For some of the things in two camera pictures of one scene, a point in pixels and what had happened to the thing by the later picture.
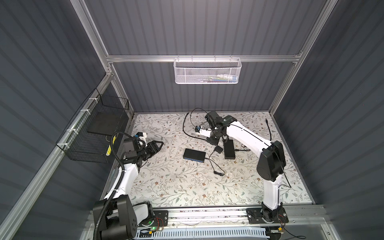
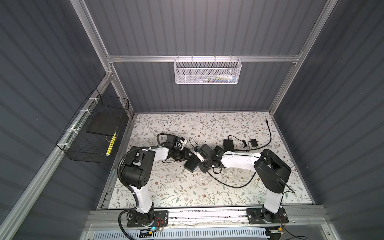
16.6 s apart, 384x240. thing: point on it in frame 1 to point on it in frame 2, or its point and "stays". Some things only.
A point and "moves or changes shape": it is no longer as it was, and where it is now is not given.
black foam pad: (105, 123) stays
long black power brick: (229, 149) stays
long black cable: (202, 138) to (245, 150)
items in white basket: (222, 78) stays
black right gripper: (212, 142) to (203, 169)
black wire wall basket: (88, 137) stays
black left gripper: (152, 149) to (185, 154)
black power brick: (194, 155) moves or changes shape
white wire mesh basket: (204, 71) stays
